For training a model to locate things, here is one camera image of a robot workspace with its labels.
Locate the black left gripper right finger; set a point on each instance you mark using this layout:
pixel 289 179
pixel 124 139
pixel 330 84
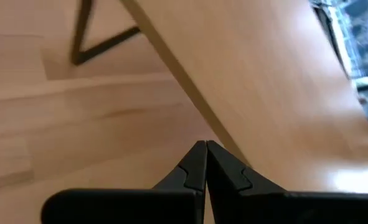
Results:
pixel 227 174

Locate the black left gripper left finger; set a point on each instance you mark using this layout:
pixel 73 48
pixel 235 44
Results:
pixel 190 174

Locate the wooden shelf black metal frame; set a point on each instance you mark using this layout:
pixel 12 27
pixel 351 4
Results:
pixel 264 77

